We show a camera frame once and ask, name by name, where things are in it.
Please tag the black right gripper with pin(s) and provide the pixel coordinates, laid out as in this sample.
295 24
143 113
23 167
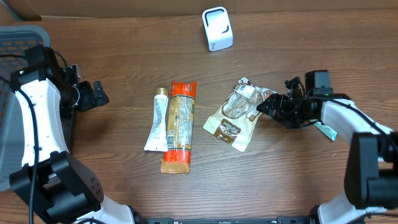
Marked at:
275 101

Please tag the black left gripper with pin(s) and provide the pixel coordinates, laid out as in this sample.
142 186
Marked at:
91 98

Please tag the beige plastic pouch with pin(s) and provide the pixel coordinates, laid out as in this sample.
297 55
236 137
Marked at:
235 119

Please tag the teal snack packet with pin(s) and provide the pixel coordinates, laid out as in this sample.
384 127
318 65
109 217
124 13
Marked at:
326 130

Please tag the white tube gold cap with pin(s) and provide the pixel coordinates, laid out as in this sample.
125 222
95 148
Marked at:
157 140

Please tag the red orange pasta package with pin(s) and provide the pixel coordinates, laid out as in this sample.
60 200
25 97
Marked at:
179 129

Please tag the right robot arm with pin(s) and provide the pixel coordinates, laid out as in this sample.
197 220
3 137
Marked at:
370 184

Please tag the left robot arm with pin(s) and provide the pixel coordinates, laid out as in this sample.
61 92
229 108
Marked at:
57 187

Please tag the white barcode scanner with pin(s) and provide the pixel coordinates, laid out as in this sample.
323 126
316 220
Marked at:
217 28

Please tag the grey plastic mesh basket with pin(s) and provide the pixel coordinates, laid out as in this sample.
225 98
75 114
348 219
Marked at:
9 124

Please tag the brown cardboard backdrop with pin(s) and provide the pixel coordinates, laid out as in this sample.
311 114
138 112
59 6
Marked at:
35 9

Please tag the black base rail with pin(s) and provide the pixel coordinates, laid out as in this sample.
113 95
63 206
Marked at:
278 220

